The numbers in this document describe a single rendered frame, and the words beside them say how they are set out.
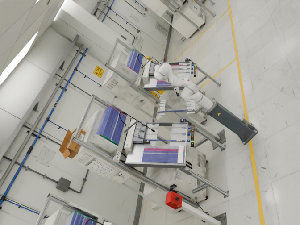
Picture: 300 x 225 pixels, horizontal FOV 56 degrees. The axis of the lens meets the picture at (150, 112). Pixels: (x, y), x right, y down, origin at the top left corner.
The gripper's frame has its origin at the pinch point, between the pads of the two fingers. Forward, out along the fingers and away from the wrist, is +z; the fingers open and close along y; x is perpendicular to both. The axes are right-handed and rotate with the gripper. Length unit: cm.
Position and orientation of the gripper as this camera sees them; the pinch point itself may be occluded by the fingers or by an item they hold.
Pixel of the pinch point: (177, 94)
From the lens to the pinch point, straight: 391.8
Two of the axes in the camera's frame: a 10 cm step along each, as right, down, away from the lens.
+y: 0.9, -6.4, 7.6
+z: 3.2, 7.4, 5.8
